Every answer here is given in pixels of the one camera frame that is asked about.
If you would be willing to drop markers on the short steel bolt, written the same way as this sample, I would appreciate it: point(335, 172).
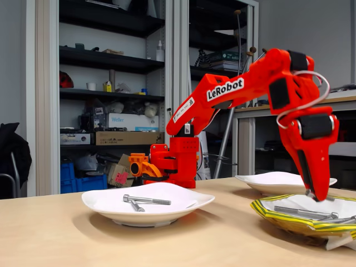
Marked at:
point(307, 192)

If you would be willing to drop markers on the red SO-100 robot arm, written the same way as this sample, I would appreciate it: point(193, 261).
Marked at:
point(250, 80)

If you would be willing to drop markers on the white long box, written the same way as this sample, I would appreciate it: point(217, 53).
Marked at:
point(347, 148)

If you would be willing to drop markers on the wooden top side counter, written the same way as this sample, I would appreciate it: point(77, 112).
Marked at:
point(347, 106)

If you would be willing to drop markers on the white square ceramic plate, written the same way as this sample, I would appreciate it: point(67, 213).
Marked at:
point(94, 200)
point(264, 186)

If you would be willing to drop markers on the white flat box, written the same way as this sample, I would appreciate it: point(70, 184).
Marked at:
point(343, 94)

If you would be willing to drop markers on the yellow black striped paper plate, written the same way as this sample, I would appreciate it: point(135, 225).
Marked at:
point(278, 217)

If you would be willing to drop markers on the white crumpled paper sheet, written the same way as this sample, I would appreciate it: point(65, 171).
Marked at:
point(339, 242)

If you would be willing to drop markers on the grey coat stand wooden knobs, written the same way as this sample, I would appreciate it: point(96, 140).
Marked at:
point(226, 139)

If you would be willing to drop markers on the stack of papers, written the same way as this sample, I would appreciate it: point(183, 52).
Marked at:
point(225, 65)

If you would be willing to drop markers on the green cardboard box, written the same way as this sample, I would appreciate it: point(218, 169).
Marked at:
point(225, 56)

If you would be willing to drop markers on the black flexible tripod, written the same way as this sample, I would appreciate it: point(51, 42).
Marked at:
point(200, 57)

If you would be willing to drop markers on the orange printed part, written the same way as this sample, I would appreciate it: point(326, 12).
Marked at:
point(140, 162)

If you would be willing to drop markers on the white plush toy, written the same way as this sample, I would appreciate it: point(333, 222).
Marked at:
point(151, 109)

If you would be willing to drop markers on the grey open shelf cabinet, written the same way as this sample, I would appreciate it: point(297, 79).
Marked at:
point(44, 83)
point(180, 27)

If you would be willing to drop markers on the white plastic bottle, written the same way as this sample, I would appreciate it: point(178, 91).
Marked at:
point(160, 53)

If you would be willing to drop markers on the white Weller box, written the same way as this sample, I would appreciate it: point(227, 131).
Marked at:
point(125, 121)

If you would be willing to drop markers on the cardboard box pink sticker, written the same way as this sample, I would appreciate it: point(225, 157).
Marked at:
point(116, 171)

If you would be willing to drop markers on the long brown cardboard box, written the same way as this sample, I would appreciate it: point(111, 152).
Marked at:
point(119, 138)

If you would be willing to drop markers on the large blue plastic crate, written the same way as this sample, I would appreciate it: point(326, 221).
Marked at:
point(91, 183)

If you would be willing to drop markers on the small yellow box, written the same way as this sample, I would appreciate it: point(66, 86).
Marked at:
point(107, 87)

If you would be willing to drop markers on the wooden piece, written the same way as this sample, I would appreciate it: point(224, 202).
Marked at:
point(112, 52)

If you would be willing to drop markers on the white cup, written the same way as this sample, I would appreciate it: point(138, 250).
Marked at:
point(91, 86)

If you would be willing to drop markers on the flat printed box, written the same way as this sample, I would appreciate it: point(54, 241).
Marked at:
point(75, 139)

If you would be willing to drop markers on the small blue plastic crate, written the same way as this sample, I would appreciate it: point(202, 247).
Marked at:
point(67, 171)

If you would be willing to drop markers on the red helmet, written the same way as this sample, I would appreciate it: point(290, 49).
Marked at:
point(65, 80)

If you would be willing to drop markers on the grey metal chair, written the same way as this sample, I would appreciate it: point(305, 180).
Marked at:
point(16, 178)

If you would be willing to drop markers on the black jacket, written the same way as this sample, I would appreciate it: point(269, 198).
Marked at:
point(14, 150)

